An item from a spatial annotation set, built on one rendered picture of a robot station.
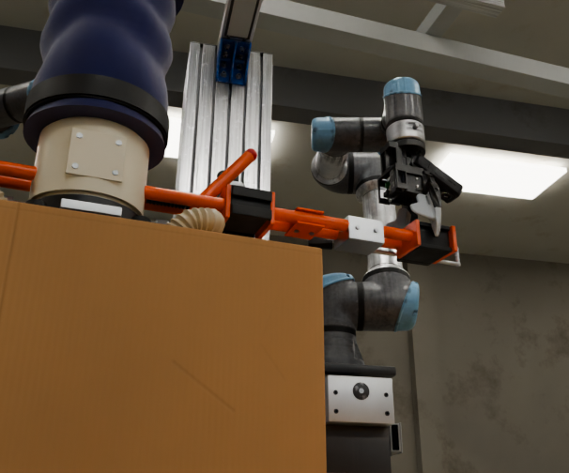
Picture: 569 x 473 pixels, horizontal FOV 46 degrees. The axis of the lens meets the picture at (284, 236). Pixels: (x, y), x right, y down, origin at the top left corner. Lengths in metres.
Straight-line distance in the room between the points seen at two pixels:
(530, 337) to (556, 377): 0.56
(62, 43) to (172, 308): 0.49
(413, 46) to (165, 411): 3.20
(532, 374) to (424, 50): 5.61
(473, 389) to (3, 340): 7.66
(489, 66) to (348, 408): 2.94
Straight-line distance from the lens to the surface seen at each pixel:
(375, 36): 3.71
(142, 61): 1.10
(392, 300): 1.55
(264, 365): 0.83
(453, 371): 8.20
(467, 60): 3.94
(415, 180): 1.27
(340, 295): 1.54
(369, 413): 1.35
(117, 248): 0.83
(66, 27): 1.15
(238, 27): 1.92
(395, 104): 1.36
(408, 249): 1.22
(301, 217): 1.12
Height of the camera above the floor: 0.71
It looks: 24 degrees up
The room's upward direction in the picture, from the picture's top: straight up
